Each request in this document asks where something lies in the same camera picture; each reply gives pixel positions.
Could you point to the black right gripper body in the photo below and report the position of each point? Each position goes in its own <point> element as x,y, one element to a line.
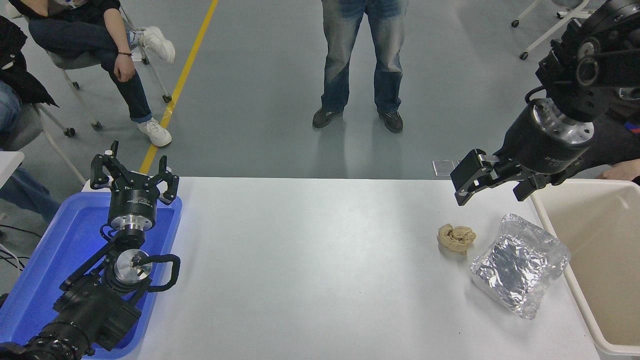
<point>530,145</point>

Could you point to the flat foil plate on floor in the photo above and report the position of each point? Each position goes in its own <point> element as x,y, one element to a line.
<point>444,167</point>

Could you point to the blue plastic tray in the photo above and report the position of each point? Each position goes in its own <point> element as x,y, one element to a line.
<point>55,250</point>

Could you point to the white side table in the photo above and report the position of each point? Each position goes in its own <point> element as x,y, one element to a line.
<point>9,165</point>

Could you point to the silver foil plate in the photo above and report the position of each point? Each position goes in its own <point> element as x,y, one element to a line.
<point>515,265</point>

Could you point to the person's hand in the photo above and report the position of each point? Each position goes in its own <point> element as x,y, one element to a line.
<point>125,67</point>
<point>625,171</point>

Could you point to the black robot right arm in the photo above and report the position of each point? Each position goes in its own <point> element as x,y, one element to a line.
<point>592,70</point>

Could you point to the crumpled tan paper ball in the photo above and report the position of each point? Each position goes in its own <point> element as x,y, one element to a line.
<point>456,239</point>

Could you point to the white wheeled chair base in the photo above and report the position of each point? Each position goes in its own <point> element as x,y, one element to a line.
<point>550,31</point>

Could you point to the large pale bin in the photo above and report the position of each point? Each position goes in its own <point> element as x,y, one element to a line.
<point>600,250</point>

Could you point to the person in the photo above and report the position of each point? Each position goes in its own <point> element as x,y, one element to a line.
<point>617,142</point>
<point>340,50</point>
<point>15,65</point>
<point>80,35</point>

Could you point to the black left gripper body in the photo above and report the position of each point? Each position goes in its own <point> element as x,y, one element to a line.
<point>134,200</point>

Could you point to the grey chair with white legs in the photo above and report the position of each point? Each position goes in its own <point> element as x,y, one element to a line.
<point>25,127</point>
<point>75,61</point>

